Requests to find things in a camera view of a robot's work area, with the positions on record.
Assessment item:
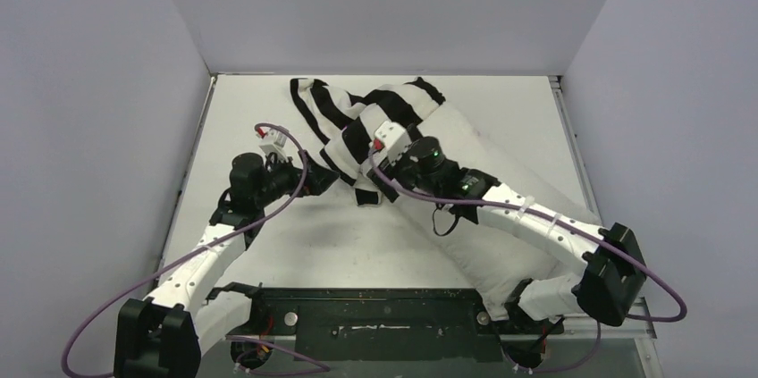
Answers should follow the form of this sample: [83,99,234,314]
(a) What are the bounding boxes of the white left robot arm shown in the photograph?
[114,148,338,377]

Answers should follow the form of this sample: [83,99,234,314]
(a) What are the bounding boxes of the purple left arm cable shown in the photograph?
[62,124,312,378]

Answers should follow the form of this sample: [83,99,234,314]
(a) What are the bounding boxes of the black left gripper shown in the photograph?
[255,150,338,208]

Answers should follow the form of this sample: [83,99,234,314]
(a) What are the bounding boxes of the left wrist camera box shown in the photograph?
[255,123,290,148]

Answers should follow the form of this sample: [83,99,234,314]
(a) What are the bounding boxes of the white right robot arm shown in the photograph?
[369,137,647,332]

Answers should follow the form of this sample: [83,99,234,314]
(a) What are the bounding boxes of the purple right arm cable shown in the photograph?
[365,126,691,324]

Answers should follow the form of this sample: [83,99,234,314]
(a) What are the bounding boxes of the white pillow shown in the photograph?
[420,104,601,320]

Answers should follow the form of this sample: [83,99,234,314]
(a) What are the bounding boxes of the black metal base rail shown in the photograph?
[128,285,655,378]

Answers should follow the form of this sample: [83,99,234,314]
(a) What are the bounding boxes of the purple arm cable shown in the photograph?
[365,126,691,324]
[62,124,312,378]

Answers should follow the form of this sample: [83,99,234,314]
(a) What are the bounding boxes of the black white striped pillowcase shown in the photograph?
[290,77,446,206]

